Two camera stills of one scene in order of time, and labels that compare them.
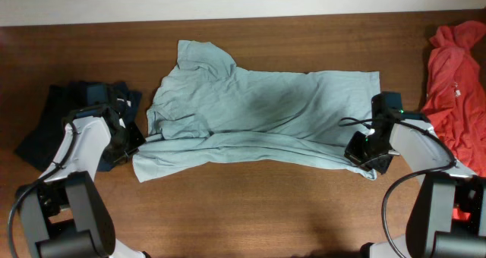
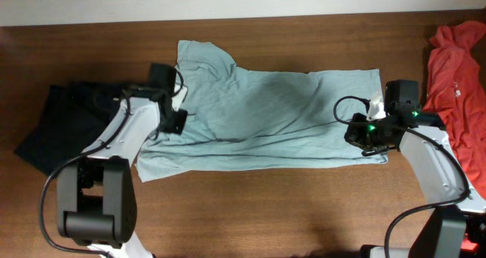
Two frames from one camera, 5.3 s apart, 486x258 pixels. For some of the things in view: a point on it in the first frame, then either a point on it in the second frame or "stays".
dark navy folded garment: (42, 142) stays
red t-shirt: (455, 101) stays
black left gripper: (138, 140) to (178, 126)
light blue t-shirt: (209, 109) stays
